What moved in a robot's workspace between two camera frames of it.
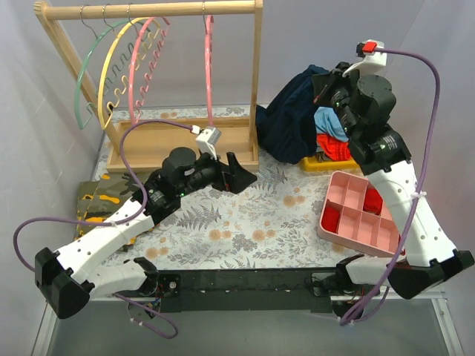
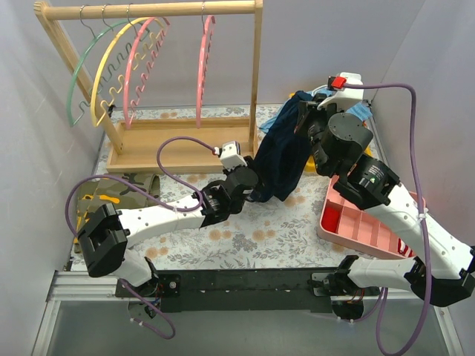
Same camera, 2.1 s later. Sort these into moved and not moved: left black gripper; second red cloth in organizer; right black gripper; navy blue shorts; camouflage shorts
Moved: left black gripper; right black gripper; navy blue shorts
Not moved: camouflage shorts; second red cloth in organizer
